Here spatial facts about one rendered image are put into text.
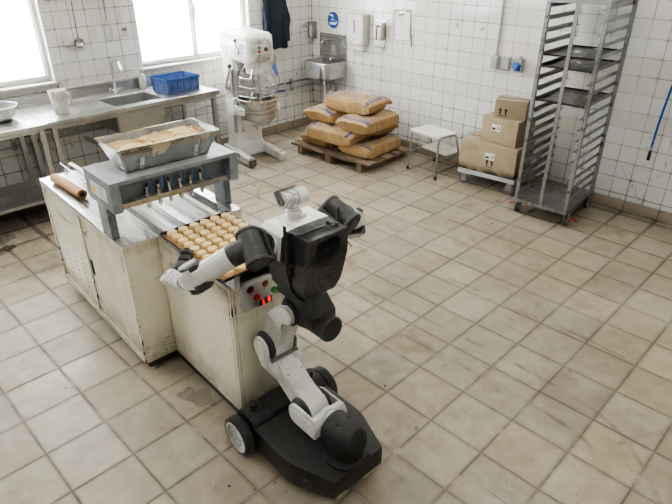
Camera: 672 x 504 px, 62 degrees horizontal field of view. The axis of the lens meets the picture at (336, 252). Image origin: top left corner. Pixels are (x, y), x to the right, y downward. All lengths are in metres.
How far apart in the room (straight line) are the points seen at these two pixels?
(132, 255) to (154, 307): 0.36
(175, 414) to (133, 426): 0.21
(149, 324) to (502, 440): 1.97
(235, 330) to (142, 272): 0.70
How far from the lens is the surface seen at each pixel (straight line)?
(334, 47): 7.50
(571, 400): 3.41
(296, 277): 2.17
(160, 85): 6.04
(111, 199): 2.91
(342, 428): 2.53
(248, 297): 2.57
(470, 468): 2.92
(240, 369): 2.81
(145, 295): 3.19
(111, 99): 6.06
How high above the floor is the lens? 2.18
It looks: 29 degrees down
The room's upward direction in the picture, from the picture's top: straight up
